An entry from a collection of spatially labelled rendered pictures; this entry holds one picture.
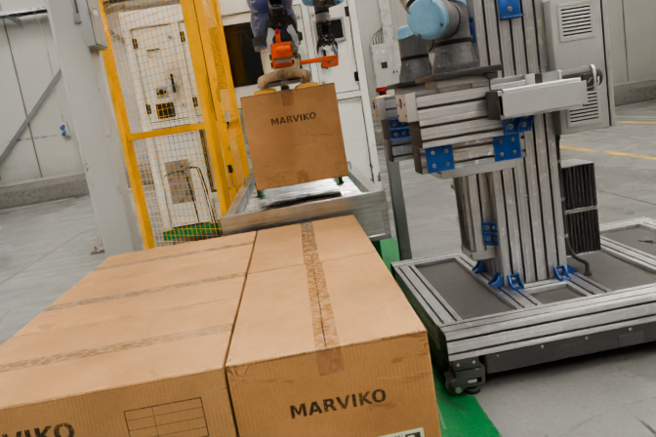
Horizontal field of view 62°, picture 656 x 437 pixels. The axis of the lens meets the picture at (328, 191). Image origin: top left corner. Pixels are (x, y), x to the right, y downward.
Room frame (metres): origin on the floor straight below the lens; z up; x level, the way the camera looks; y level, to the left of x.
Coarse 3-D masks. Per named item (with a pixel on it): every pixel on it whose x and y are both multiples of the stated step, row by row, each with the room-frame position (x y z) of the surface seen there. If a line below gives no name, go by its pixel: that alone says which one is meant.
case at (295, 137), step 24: (264, 96) 2.31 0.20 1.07; (288, 96) 2.32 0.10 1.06; (312, 96) 2.33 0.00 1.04; (336, 96) 2.33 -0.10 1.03; (264, 120) 2.31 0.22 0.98; (288, 120) 2.32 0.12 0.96; (312, 120) 2.32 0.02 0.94; (336, 120) 2.33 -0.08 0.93; (264, 144) 2.31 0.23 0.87; (288, 144) 2.32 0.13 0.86; (312, 144) 2.32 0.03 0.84; (336, 144) 2.33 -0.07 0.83; (264, 168) 2.31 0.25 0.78; (288, 168) 2.32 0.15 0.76; (312, 168) 2.32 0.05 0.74; (336, 168) 2.33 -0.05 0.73
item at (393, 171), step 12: (384, 96) 2.83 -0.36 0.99; (384, 144) 2.86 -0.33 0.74; (396, 168) 2.83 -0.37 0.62; (396, 180) 2.83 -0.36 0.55; (396, 192) 2.83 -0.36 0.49; (396, 204) 2.83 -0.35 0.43; (396, 216) 2.83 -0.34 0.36; (396, 228) 2.84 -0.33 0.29; (408, 240) 2.83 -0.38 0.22; (408, 252) 2.83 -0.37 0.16
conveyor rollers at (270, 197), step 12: (324, 180) 3.29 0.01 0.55; (336, 180) 3.21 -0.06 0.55; (348, 180) 3.12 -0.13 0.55; (252, 192) 3.28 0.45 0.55; (264, 192) 3.19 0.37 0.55; (276, 192) 3.11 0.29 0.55; (288, 192) 3.09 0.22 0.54; (300, 192) 3.01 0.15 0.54; (312, 192) 2.93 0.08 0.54; (324, 192) 2.84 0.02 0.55; (336, 192) 2.84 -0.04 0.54; (348, 192) 2.75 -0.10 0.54; (360, 192) 2.67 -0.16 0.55; (252, 204) 2.83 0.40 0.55; (264, 204) 2.82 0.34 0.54; (276, 204) 2.74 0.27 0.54; (288, 204) 2.66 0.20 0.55
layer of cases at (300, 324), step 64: (128, 256) 2.09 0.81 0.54; (192, 256) 1.92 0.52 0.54; (256, 256) 1.77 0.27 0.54; (320, 256) 1.65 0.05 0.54; (64, 320) 1.42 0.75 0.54; (128, 320) 1.34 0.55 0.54; (192, 320) 1.26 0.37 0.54; (256, 320) 1.20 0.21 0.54; (320, 320) 1.13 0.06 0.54; (384, 320) 1.08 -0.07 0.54; (0, 384) 1.07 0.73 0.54; (64, 384) 1.02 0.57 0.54; (128, 384) 0.98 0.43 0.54; (192, 384) 0.98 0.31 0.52; (256, 384) 0.99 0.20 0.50; (320, 384) 0.99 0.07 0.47; (384, 384) 1.00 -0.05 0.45
